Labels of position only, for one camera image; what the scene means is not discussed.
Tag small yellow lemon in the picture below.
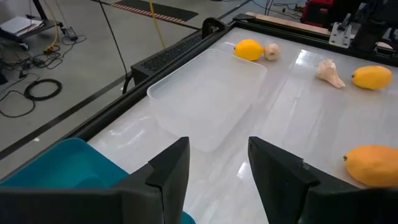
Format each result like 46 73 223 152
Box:
234 39 266 62

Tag large right yellow lemon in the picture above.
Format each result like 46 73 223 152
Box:
351 65 394 91

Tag orange mango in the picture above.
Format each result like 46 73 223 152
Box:
343 144 398 189

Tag black low stand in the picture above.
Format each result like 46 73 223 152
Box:
0 0 63 43

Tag white garlic bulb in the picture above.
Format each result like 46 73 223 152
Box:
264 42 281 62
315 58 346 89

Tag wooden board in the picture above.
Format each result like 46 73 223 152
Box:
245 11 331 35

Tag red case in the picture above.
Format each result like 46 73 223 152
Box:
300 0 335 28

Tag yellow floor cable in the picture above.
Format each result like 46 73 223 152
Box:
43 0 60 54

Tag yellow hanging cable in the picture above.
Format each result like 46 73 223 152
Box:
148 0 166 49

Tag black perforated panel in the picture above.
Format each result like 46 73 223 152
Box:
130 30 206 85

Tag tangled black floor cables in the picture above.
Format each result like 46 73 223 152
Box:
0 34 88 78

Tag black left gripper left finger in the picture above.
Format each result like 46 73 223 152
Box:
0 136 191 224

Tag black arched bracket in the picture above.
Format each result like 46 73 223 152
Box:
201 17 230 40

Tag black floor mat striped edge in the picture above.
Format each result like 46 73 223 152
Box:
110 0 199 25

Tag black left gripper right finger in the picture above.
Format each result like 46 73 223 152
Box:
248 136 398 224

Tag grey metal bracket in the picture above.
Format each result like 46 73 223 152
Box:
328 14 353 49

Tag thin black floor cable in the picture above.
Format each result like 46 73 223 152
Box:
0 90 35 118

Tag white paper stack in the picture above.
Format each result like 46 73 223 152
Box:
0 16 44 35

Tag grey power adapter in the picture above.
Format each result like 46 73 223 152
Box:
61 26 78 41

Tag teal plastic basket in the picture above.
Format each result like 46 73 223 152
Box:
0 138 197 224

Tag black hanging cable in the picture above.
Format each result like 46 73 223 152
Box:
98 0 129 77

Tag coiled black cable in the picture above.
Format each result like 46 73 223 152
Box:
24 78 63 102

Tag black table frame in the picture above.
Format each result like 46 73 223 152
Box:
70 14 398 142

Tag clear plastic bin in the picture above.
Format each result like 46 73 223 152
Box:
146 48 267 153

